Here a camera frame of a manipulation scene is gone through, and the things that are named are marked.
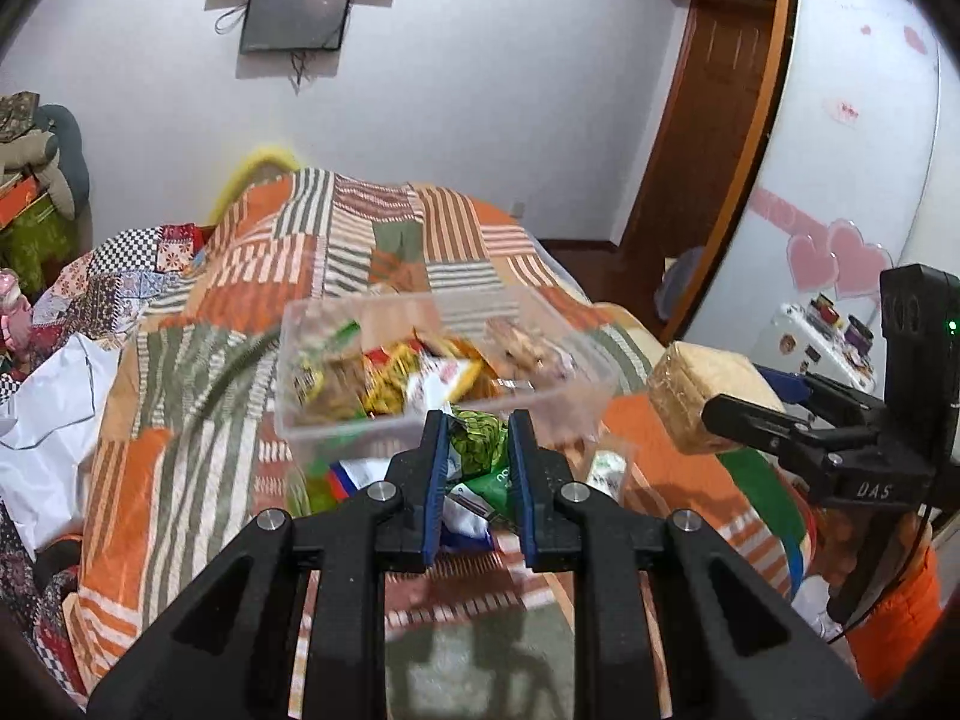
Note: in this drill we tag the yellow foam tube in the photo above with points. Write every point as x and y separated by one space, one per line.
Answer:
255 161

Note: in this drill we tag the brown wooden door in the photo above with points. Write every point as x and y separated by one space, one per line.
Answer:
712 142

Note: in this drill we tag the small black wall monitor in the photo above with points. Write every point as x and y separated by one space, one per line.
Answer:
296 19

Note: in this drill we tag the blue crinkled snack bag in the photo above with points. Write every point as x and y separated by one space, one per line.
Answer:
360 476

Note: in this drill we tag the wooden wardrobe with sliding door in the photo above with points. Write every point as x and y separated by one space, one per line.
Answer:
847 127

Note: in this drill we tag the white side table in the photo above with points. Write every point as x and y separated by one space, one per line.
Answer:
795 337

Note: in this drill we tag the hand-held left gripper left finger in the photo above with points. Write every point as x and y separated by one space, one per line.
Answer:
437 465

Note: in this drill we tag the green snack packet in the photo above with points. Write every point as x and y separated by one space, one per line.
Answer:
480 450

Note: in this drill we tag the yellow patterned snack packet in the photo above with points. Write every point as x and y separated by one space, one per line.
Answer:
390 382

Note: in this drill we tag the white pink snack packet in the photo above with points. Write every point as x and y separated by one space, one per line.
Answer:
442 379

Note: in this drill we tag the small red jar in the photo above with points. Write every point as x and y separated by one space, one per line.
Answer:
825 309

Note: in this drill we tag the beige bread packet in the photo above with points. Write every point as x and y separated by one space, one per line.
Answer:
690 390

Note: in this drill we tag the orange brown pastry packet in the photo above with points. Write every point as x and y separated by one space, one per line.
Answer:
517 349

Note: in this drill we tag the clear plastic container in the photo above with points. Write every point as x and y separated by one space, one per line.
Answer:
330 427

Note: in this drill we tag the white plastic bag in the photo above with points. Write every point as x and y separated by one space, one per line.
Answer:
45 450

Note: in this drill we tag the orange cardboard box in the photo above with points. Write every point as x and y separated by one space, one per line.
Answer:
19 202

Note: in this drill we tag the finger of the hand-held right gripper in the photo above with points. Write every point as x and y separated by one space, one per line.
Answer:
825 394
750 420

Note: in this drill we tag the grey blue bag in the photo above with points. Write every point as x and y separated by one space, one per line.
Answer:
682 285

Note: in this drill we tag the green patterned bag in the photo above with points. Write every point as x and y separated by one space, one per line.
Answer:
34 247

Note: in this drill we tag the orange striped patchwork quilt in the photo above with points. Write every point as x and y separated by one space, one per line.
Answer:
225 300

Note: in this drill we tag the pink toy rabbit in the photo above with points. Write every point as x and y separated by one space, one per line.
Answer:
15 315

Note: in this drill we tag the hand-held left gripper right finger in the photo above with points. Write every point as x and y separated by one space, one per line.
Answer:
519 472

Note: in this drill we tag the checkered patchwork blanket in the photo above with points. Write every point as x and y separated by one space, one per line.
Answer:
112 277

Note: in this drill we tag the small clear snack packet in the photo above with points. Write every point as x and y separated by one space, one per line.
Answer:
609 469

